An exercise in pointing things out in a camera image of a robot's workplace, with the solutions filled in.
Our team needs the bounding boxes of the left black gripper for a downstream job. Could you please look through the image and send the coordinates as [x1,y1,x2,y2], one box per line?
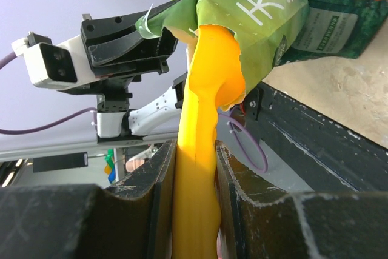
[65,0,179,99]

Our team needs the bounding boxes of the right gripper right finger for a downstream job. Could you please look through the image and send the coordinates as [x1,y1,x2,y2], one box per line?
[216,142,387,258]

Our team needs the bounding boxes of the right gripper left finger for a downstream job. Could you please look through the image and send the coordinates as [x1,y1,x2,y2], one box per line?
[1,140,176,258]

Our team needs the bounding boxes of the yellow plastic scoop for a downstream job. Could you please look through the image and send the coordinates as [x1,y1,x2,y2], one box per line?
[172,25,246,258]

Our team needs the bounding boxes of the green litter bag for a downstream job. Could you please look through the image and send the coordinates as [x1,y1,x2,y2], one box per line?
[136,0,387,109]

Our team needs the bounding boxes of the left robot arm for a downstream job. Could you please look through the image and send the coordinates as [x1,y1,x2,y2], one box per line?
[64,0,186,146]

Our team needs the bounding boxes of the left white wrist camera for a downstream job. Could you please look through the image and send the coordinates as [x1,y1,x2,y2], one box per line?
[12,32,98,91]

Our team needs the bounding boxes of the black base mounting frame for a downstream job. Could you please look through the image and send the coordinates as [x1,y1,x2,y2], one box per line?
[241,82,387,192]

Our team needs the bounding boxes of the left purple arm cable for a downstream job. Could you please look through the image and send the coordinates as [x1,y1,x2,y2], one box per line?
[0,51,98,135]

